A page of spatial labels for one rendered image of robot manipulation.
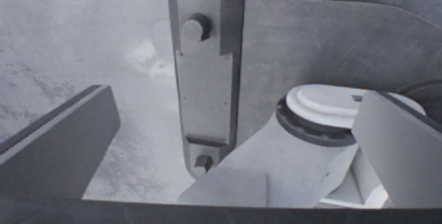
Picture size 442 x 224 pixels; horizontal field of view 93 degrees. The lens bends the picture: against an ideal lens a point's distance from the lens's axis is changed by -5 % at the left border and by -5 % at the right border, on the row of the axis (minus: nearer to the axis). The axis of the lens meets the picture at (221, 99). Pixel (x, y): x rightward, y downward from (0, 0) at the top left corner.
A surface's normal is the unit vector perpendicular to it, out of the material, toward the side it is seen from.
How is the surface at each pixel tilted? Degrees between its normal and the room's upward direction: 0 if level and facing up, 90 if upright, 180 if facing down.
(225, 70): 0
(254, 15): 0
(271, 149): 90
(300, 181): 90
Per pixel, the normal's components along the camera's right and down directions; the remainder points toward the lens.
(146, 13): -0.23, 0.50
